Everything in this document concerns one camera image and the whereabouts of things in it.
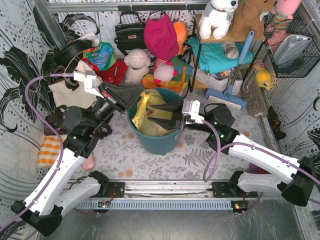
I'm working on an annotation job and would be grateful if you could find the brown teddy bear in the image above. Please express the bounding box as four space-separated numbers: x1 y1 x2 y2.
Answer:
230 0 278 39

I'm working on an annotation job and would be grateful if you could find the white plush dog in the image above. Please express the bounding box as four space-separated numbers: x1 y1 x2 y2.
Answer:
199 0 239 40

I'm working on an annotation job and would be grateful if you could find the blue handled mop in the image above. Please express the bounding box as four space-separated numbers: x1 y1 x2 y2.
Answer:
205 31 255 110

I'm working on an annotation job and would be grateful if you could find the yellow plush duck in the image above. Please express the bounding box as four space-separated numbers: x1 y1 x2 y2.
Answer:
253 61 272 91

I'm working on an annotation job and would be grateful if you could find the cream plush lamb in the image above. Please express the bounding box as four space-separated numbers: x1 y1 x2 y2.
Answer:
124 48 151 85

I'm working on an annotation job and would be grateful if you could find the yellow trash bag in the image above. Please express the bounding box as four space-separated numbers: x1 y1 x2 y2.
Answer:
131 88 176 137

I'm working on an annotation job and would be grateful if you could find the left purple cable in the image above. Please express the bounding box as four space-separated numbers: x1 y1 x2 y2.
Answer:
0 72 76 238

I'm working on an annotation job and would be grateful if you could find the pink eyeglass case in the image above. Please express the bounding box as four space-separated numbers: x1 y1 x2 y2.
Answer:
81 153 95 171

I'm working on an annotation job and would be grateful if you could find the brown patterned bag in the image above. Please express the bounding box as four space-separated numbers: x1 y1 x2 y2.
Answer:
45 104 114 140

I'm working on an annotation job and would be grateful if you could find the teal folded cloth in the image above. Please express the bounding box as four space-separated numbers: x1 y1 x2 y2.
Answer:
188 37 254 74

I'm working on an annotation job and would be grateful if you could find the orange purple sock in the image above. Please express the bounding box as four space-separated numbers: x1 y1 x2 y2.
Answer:
249 163 269 174

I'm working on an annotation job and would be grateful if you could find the purple cable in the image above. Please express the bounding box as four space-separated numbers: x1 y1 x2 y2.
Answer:
201 119 320 216
0 72 76 238

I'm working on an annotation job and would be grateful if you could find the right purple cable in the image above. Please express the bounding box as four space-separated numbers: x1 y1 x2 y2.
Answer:
201 119 320 216

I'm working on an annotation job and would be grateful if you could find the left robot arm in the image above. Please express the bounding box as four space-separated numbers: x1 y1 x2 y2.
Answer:
11 82 145 236

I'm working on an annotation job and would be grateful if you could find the cream canvas tote bag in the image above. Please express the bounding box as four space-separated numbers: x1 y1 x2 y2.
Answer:
47 59 106 118

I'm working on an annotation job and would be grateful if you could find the white sneaker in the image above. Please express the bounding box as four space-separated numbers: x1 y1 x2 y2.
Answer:
195 68 243 96

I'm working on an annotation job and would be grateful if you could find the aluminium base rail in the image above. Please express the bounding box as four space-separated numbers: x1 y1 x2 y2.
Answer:
37 178 306 211

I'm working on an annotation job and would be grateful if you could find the orange checkered towel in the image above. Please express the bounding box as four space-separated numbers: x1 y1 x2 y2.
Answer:
37 135 61 168

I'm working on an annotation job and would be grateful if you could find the silver foil pouch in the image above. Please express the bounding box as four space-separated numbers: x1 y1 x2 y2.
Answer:
273 34 312 65

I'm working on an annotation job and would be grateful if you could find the black leather handbag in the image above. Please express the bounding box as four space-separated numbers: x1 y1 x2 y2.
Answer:
114 11 147 55

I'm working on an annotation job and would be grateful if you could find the red cloth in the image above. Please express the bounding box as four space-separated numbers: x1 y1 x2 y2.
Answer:
95 59 128 86

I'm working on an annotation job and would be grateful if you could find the magenta cloth bag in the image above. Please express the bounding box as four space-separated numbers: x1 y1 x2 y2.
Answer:
143 13 179 60

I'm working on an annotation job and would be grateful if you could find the orange plush toy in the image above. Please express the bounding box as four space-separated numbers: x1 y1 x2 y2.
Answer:
173 21 187 55

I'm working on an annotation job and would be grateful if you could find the colorful printed bag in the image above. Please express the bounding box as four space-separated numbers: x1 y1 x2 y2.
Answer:
82 42 117 72

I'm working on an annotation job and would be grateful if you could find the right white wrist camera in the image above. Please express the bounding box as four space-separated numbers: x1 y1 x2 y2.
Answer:
181 99 205 124

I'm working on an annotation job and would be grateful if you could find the rainbow striped cloth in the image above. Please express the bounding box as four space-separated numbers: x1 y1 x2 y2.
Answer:
142 66 194 94

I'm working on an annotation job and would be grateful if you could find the teal trash bin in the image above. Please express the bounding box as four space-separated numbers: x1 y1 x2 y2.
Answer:
127 88 182 156

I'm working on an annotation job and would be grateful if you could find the black wire basket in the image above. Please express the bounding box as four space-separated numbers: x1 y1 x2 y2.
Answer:
264 12 320 79

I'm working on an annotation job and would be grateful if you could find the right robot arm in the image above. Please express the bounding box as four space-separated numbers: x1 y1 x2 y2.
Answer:
148 99 320 207

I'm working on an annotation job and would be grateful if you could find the wooden shelf rack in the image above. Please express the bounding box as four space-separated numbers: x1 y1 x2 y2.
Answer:
187 13 266 93

